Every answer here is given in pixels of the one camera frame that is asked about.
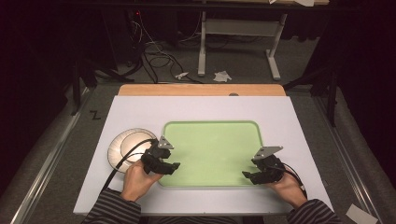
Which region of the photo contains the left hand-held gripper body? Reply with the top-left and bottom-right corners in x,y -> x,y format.
140,135 -> 175,171

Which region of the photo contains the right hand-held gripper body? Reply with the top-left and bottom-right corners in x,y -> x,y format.
250,146 -> 286,185

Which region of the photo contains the person's left hand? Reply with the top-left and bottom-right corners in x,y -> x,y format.
120,159 -> 163,203

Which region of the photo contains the person's right hand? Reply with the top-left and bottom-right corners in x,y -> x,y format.
264,169 -> 308,209

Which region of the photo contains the white round plate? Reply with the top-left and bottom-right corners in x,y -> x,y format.
106,127 -> 159,175

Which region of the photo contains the light green tray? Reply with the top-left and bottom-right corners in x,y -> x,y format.
158,120 -> 265,189

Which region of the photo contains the white board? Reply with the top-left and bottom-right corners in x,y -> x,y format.
73,95 -> 334,217

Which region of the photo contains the wooden table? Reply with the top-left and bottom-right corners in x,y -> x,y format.
118,83 -> 287,97

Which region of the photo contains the black metal stand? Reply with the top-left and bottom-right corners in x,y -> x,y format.
69,57 -> 135,117
282,65 -> 340,128

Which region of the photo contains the large crumpled white paper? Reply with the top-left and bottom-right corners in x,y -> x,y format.
213,70 -> 233,83

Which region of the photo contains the flat white paper sheet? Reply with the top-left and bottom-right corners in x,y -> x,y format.
345,203 -> 379,224

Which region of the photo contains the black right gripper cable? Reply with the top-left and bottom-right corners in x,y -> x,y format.
278,161 -> 308,200

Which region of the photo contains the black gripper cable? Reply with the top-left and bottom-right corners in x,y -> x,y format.
278,161 -> 308,200
102,138 -> 157,191

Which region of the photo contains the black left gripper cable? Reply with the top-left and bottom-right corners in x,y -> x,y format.
102,138 -> 157,191

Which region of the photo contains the metal floor rail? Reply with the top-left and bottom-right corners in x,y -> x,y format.
9,87 -> 95,224
312,95 -> 385,224

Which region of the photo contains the tangle of floor cables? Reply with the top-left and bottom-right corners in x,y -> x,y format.
124,11 -> 205,85

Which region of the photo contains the white metal desk frame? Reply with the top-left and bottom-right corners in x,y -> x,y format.
197,10 -> 289,81

